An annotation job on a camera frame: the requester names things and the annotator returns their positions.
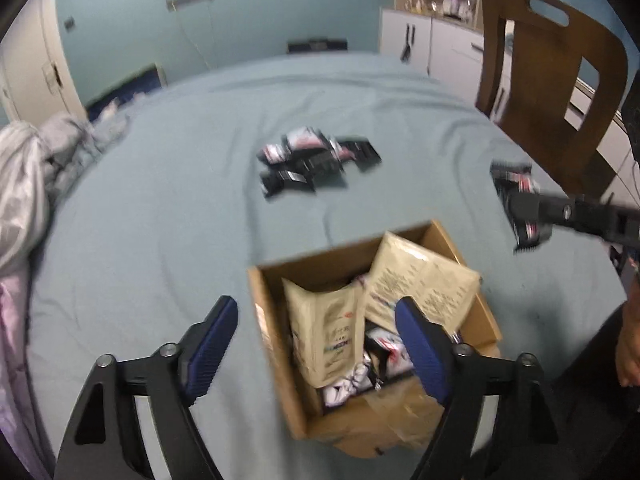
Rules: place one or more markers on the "brown cardboard box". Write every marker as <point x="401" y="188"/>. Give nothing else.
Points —
<point x="380" y="420"/>

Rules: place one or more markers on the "small bottles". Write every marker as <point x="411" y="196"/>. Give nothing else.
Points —
<point x="450" y="5"/>

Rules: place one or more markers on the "pile of black snack packets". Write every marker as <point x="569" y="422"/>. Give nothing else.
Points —
<point x="310" y="162"/>

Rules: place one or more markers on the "person's bare leg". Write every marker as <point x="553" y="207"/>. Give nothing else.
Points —
<point x="631" y="340"/>

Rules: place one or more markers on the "person's dark pants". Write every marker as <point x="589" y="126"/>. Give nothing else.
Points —
<point x="590" y="410"/>

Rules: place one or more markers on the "beige printed snack pouch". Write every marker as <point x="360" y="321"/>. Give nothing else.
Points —
<point x="430" y="275"/>
<point x="325" y="330"/>

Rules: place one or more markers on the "cream door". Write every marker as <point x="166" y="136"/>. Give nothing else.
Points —
<point x="35" y="60"/>

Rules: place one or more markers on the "black hanging object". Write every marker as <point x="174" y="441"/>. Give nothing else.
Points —
<point x="407" y="47"/>

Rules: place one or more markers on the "pink quilt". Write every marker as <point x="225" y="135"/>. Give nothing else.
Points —
<point x="12" y="335"/>

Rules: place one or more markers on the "brown wooden chair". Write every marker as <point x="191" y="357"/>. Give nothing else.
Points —
<point x="540" y="85"/>

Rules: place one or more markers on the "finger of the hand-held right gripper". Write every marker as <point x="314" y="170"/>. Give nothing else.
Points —
<point x="550" y="209"/>

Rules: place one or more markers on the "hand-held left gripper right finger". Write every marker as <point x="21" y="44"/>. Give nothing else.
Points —
<point x="422" y="352"/>

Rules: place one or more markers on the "grey crumpled blanket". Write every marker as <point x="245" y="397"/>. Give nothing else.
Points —
<point x="25" y="185"/>

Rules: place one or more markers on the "white cabinet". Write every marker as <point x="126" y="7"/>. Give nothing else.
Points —
<point x="450" y="45"/>

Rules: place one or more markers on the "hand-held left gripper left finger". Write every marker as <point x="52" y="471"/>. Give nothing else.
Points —
<point x="210" y="352"/>

